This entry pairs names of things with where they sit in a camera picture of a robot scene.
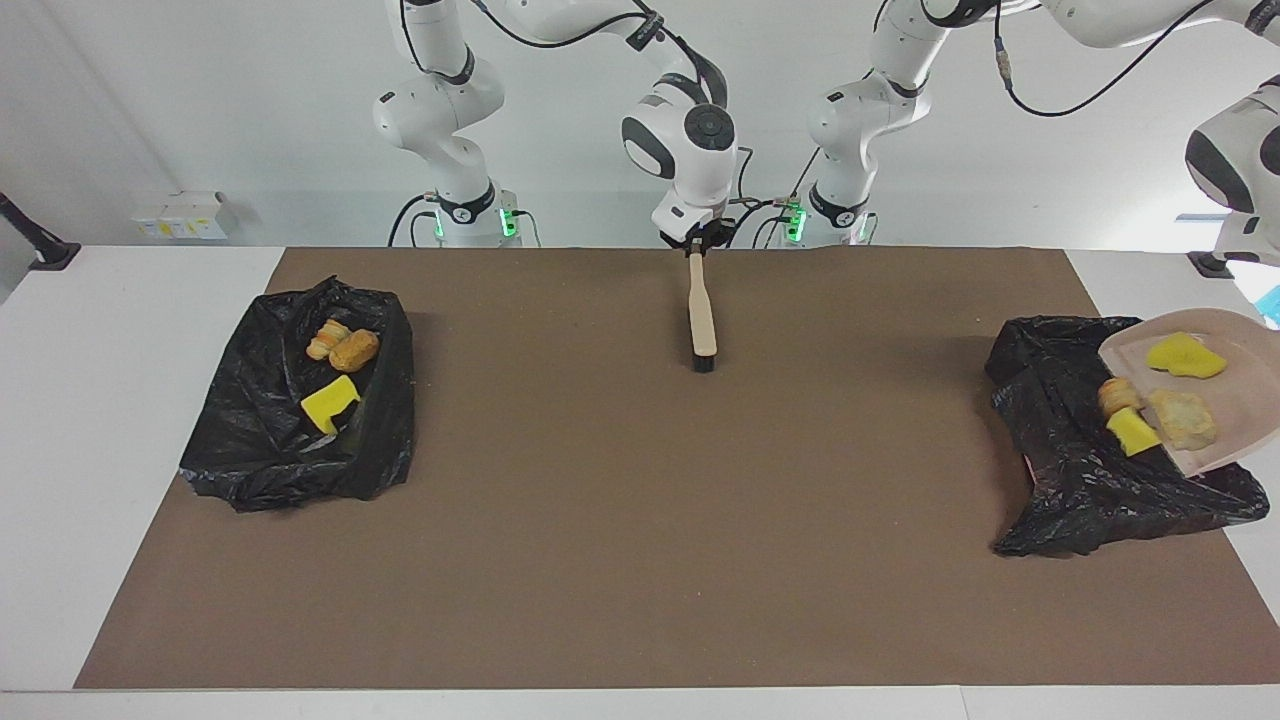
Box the beige hand brush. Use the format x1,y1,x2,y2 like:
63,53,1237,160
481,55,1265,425
688,250,719,374

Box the brown bread roll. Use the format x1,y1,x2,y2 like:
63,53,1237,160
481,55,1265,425
329,330,382,374

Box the sliced croissant piece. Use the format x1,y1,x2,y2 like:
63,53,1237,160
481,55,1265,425
305,318,353,362

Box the yellow green-backed sponge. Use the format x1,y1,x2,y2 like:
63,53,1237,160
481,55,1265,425
1105,407,1164,459
300,375,363,436
1146,332,1229,381

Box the sliced bread loaf piece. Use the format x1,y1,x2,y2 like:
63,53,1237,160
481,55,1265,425
1097,378,1143,419

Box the pale bread chunk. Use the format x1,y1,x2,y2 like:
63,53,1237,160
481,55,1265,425
1147,388,1221,452

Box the beige plastic dustpan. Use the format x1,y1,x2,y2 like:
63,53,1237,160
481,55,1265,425
1097,308,1280,477

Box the black trash bag bin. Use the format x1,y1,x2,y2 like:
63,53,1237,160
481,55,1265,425
984,315,1271,558
179,276,417,513

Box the brown table mat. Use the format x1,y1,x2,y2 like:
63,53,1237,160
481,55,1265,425
75,247,1280,691

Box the black base power cable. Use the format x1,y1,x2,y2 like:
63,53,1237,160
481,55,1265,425
388,194,441,248
725,198,801,249

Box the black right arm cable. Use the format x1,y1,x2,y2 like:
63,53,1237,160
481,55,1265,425
395,0,766,216

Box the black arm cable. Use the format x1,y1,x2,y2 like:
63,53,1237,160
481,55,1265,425
990,0,1217,119
395,0,766,216

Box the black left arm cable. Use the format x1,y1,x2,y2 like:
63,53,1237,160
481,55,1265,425
990,0,1217,119

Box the white wall socket box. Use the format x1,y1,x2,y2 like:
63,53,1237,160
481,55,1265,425
132,192,229,241

